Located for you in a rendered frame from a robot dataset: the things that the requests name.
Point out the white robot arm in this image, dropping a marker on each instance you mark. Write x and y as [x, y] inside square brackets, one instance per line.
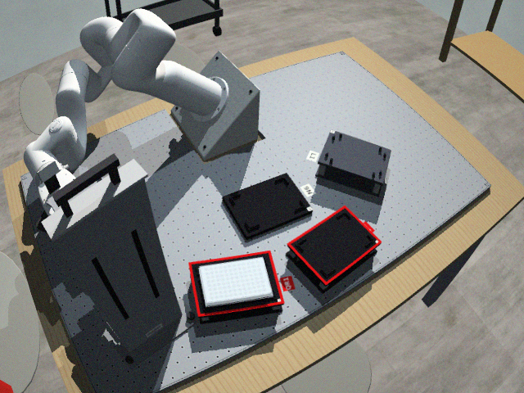
[135, 49]

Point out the dark grey rectangular nest with corner posts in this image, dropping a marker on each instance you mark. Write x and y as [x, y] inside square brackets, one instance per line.
[352, 161]

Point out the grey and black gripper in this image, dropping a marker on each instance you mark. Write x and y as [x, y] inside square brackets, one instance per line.
[64, 177]

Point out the black rectangular nest with red border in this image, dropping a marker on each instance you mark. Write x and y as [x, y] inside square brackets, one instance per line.
[330, 248]
[245, 309]

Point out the white microplate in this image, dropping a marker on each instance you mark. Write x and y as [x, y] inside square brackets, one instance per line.
[235, 282]

